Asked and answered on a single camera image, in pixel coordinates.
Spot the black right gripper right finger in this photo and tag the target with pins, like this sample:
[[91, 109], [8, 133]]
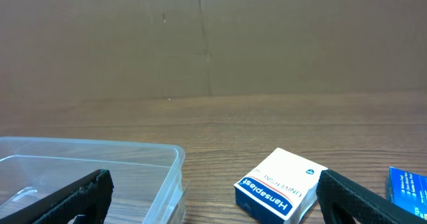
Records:
[[343, 201]]

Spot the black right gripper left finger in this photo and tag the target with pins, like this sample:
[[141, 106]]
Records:
[[86, 200]]

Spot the blue Vicks lozenges box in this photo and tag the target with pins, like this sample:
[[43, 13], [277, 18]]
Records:
[[407, 190]]

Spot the white blue Hansaplast box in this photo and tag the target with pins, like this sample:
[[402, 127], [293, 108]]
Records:
[[281, 189]]

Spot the clear plastic container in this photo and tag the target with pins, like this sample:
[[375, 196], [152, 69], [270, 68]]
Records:
[[146, 177]]

